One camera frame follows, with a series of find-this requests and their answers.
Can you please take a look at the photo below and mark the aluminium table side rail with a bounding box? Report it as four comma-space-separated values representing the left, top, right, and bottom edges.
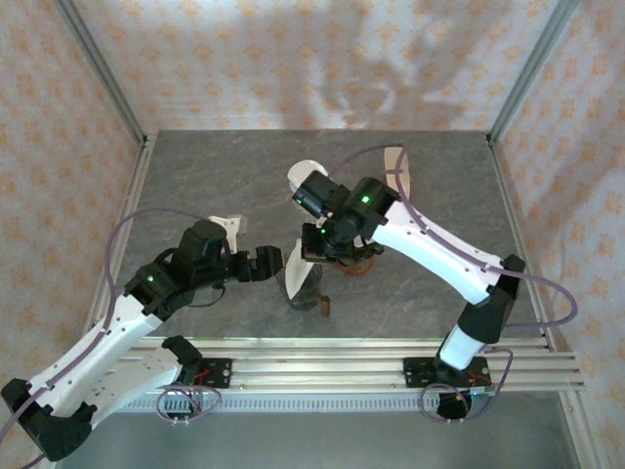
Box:
487, 139, 561, 351
82, 136, 157, 338

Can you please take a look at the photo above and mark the orange transparent coffee dripper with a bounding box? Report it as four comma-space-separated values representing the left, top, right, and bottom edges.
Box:
340, 257, 376, 278

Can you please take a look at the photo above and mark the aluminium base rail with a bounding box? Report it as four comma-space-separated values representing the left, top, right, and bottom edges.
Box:
114, 336, 585, 395

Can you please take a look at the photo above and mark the aluminium frame post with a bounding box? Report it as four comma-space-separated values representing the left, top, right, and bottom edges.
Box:
487, 0, 582, 146
53, 0, 150, 146

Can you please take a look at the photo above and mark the perforated grey cable duct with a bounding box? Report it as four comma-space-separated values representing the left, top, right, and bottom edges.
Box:
116, 394, 473, 412

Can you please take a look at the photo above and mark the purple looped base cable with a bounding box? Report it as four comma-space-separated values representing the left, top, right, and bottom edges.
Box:
419, 347, 515, 424
155, 383, 224, 425

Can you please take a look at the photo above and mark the smoke grey coffee dripper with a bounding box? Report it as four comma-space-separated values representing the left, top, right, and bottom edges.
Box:
276, 266, 324, 313

